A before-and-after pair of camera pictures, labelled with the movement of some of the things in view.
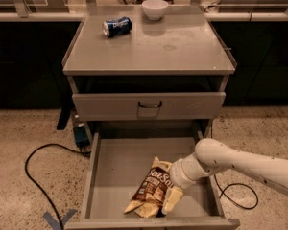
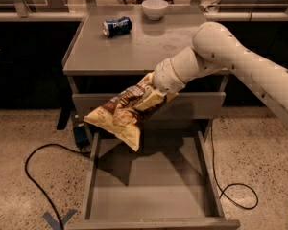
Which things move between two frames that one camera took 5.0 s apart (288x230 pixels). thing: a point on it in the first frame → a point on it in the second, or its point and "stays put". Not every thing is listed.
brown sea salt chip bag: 148,199 → 119,117
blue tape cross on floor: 55,222 stays put
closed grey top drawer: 152,105 stays put
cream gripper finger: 172,197 → 150,101
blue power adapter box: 82,137 stays put
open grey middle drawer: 116,170 stays put
